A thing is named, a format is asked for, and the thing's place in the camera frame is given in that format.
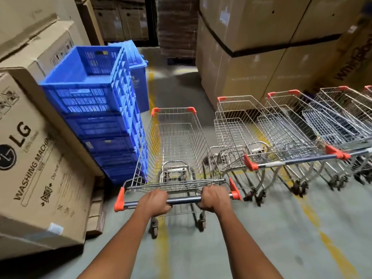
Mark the person's left forearm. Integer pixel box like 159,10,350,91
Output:
77,212,155,279

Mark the brown plain cardboard box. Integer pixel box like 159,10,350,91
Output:
74,0,105,47

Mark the large plain cardboard box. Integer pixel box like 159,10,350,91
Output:
290,0,367,44
261,34,343,100
195,17,288,111
199,0,314,58

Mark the person's right forearm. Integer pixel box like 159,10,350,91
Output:
216,209,284,279

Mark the large printed cardboard box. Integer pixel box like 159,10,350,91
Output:
0,0,91,62

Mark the person's right hand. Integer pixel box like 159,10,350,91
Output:
197,184,233,214

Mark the wooden pallet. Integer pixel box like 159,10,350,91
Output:
85,176,106,238

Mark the person's left hand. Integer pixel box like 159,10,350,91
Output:
135,188,172,218

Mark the dark blue pallet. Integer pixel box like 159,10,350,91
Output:
166,56,197,66

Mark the yellow cardboard box blue band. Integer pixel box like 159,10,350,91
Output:
312,13,372,95

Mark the blue plastic trash bin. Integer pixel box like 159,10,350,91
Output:
107,40,151,114

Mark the stack of blue plastic crates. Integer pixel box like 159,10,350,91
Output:
39,45,149,186

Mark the brown box black logo print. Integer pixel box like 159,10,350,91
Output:
0,72,97,260

